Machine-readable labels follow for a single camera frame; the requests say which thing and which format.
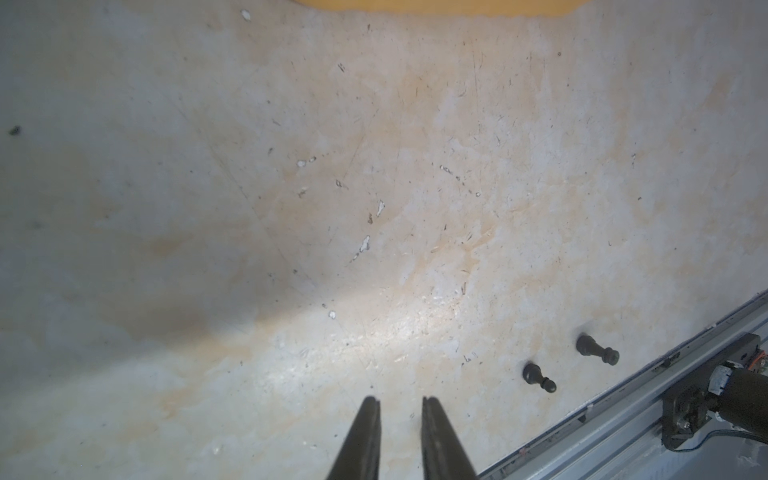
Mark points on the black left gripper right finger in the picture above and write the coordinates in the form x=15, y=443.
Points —
x=443, y=456

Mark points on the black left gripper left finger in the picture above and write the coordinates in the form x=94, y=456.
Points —
x=359, y=456

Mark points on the black pawn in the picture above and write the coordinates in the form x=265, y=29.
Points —
x=587, y=346
x=533, y=375

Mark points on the yellow plastic storage box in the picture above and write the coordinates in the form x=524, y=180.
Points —
x=490, y=8

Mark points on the aluminium rail frame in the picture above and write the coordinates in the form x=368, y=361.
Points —
x=599, y=432

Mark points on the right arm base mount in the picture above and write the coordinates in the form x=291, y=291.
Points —
x=728, y=386

